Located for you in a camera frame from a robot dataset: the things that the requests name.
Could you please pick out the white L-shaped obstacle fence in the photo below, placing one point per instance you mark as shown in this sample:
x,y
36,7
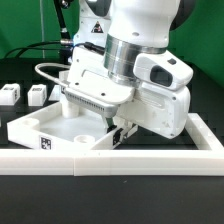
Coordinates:
x,y
206,160

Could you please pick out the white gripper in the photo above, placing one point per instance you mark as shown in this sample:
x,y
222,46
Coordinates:
x,y
158,100

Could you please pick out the white sheet with AprilTags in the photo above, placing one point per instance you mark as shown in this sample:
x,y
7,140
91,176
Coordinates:
x,y
55,94

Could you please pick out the white square tabletop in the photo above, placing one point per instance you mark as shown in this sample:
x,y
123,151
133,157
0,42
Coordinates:
x,y
64,127

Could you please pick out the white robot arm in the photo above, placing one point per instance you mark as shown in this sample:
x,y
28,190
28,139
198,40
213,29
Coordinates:
x,y
136,27

